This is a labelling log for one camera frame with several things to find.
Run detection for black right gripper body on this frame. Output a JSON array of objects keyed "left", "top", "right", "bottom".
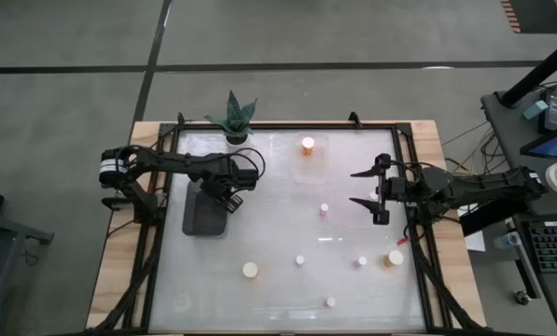
[{"left": 374, "top": 153, "right": 408, "bottom": 227}]

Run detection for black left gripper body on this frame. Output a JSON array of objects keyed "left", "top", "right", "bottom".
[{"left": 197, "top": 156, "right": 244, "bottom": 209}]

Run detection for teal block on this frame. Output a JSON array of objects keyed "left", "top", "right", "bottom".
[{"left": 522, "top": 99, "right": 550, "bottom": 121}]

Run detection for snake plant in white pot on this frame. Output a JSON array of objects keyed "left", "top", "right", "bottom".
[{"left": 203, "top": 90, "right": 259, "bottom": 158}]

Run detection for dark grey desk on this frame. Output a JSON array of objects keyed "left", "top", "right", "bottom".
[{"left": 480, "top": 77, "right": 557, "bottom": 335}]

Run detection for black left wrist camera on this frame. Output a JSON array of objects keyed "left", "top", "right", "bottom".
[{"left": 233, "top": 166, "right": 260, "bottom": 190}]

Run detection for black metal table frame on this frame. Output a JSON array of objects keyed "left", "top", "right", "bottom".
[{"left": 86, "top": 111, "right": 487, "bottom": 335}]

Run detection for black looped camera cable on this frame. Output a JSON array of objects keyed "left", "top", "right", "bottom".
[
  {"left": 388, "top": 158, "right": 436, "bottom": 178},
  {"left": 226, "top": 147, "right": 267, "bottom": 181}
]

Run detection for dark mat orange stripes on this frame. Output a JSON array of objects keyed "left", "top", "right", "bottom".
[{"left": 500, "top": 0, "right": 557, "bottom": 35}]

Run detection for black backlit keyboard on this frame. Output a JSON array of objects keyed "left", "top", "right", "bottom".
[{"left": 528, "top": 221, "right": 557, "bottom": 274}]

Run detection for clear plastic bin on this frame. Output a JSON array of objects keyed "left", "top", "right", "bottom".
[{"left": 292, "top": 132, "right": 330, "bottom": 187}]

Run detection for grey side desk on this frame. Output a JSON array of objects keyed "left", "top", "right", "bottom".
[{"left": 0, "top": 184, "right": 55, "bottom": 336}]

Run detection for white paper sheet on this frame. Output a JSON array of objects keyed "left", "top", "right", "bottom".
[{"left": 464, "top": 231, "right": 487, "bottom": 253}]

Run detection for dark grey bin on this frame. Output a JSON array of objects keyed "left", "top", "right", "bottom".
[{"left": 181, "top": 179, "right": 229, "bottom": 237}]

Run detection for clear water bottle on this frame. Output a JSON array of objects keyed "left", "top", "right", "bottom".
[{"left": 492, "top": 231, "right": 522, "bottom": 250}]

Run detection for black diagonal pole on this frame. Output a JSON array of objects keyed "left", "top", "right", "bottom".
[{"left": 498, "top": 33, "right": 557, "bottom": 109}]

